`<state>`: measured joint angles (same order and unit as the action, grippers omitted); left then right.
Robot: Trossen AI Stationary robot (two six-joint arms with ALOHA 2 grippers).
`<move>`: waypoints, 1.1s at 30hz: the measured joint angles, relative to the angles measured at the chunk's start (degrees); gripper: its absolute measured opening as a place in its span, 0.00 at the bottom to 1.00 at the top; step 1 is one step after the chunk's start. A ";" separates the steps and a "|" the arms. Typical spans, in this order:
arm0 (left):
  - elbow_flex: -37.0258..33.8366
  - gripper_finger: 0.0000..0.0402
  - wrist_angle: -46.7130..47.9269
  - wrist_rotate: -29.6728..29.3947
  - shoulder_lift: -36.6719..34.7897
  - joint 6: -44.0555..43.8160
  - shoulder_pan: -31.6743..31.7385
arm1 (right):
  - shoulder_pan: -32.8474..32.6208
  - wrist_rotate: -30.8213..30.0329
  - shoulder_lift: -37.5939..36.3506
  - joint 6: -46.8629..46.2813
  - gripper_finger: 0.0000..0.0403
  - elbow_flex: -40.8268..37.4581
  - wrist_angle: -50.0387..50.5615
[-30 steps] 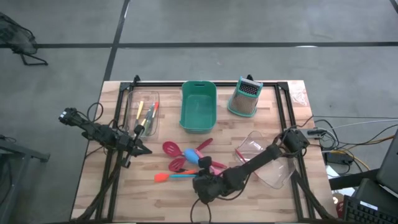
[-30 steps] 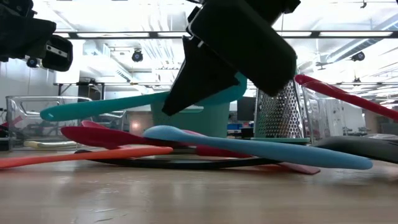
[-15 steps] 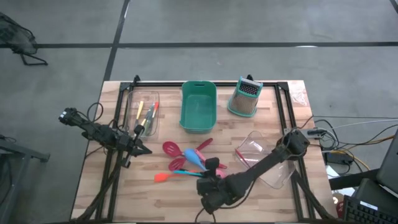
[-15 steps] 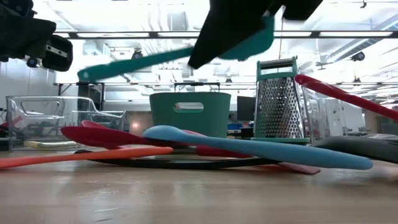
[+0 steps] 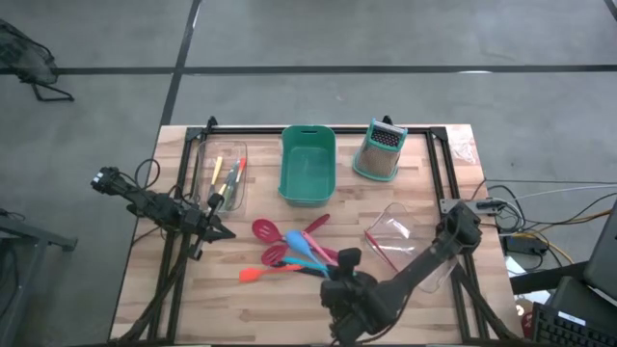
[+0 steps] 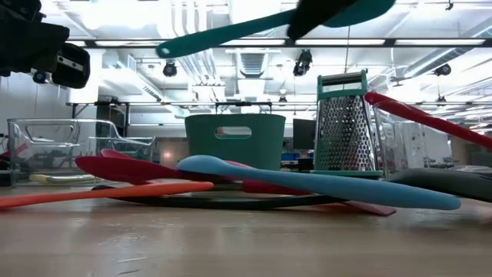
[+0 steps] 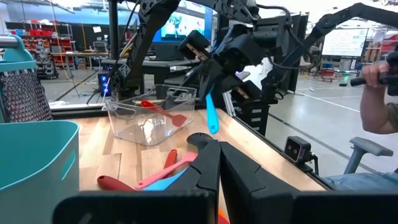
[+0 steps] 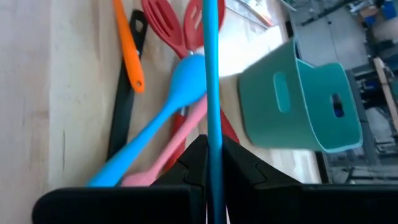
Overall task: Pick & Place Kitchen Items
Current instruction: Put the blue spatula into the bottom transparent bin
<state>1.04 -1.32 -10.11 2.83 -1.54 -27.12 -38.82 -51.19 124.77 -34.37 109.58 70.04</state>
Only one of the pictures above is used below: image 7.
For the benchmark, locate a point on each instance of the blue silicone spoon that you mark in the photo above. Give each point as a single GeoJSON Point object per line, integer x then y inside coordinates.
{"type": "Point", "coordinates": [161, 185]}

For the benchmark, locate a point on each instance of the teal plastic bin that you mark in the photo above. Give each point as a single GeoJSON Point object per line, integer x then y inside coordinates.
{"type": "Point", "coordinates": [31, 155]}

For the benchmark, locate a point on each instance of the wooden workbench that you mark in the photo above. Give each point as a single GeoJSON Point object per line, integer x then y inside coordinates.
{"type": "Point", "coordinates": [81, 54]}

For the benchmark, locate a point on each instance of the grey chair armrest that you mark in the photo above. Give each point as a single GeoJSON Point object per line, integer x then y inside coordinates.
{"type": "Point", "coordinates": [370, 146]}

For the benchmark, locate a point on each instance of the blue silicone spatula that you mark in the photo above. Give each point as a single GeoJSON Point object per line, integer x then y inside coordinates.
{"type": "Point", "coordinates": [213, 121]}

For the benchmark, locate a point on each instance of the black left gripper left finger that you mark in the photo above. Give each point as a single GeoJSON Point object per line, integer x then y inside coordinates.
{"type": "Point", "coordinates": [199, 186]}

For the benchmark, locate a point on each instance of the black computer tower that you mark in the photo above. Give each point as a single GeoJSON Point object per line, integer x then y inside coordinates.
{"type": "Point", "coordinates": [104, 84]}

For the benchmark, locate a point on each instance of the black desk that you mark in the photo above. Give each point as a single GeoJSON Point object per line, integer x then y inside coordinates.
{"type": "Point", "coordinates": [149, 63]}

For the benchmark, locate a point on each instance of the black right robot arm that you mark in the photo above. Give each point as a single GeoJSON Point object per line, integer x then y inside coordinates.
{"type": "Point", "coordinates": [146, 37]}

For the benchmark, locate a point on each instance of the red silicone spatula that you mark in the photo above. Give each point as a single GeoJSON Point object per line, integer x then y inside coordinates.
{"type": "Point", "coordinates": [178, 119]}

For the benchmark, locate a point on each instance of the person's forearm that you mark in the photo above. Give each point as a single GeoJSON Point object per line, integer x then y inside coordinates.
{"type": "Point", "coordinates": [373, 109]}

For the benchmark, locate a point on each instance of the red cart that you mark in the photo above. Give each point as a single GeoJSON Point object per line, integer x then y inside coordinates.
{"type": "Point", "coordinates": [326, 73]}

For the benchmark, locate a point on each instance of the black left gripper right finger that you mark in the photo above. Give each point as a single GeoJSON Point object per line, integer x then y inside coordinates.
{"type": "Point", "coordinates": [255, 193]}

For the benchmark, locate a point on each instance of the person's leg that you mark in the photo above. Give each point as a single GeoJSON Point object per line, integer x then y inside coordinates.
{"type": "Point", "coordinates": [367, 182]}

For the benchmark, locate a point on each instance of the shelf with red bins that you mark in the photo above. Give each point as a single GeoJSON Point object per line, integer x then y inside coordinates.
{"type": "Point", "coordinates": [43, 43]}

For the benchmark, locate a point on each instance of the pink silicone spatula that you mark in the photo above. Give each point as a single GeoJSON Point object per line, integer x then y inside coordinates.
{"type": "Point", "coordinates": [161, 174]}

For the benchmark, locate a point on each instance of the computer monitor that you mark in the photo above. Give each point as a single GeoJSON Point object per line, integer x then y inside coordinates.
{"type": "Point", "coordinates": [183, 25]}

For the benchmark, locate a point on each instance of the person's hand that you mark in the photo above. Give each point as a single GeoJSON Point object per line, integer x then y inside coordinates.
{"type": "Point", "coordinates": [371, 74]}

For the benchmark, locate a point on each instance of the black drawer cabinet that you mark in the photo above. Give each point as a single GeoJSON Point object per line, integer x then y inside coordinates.
{"type": "Point", "coordinates": [252, 115]}

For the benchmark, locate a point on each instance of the white display screen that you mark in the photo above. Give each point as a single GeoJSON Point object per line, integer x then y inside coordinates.
{"type": "Point", "coordinates": [345, 42]}

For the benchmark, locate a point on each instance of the clear plastic bin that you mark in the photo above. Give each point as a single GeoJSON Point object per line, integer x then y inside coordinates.
{"type": "Point", "coordinates": [124, 124]}

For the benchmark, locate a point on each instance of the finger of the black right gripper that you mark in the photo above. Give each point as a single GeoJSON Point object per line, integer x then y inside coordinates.
{"type": "Point", "coordinates": [196, 42]}
{"type": "Point", "coordinates": [245, 88]}

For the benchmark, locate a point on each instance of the black table-level camera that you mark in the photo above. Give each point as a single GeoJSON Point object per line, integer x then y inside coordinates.
{"type": "Point", "coordinates": [295, 149]}

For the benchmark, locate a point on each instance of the black aluminium table frame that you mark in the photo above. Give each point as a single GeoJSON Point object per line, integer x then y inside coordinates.
{"type": "Point", "coordinates": [77, 110]}

